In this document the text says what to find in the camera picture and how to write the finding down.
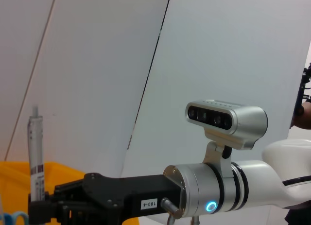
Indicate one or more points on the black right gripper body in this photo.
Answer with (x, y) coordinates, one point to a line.
(131, 191)

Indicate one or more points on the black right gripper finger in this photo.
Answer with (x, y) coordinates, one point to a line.
(70, 189)
(41, 212)

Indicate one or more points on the blue plastic scissors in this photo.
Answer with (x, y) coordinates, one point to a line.
(19, 214)

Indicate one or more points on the grey clear ballpoint pen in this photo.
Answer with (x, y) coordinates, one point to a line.
(36, 149)

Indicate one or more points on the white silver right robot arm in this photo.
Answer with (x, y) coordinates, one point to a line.
(218, 186)

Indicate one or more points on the yellow plastic bin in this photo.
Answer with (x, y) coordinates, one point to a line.
(14, 186)

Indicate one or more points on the dark background stand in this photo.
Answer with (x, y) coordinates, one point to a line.
(301, 113)

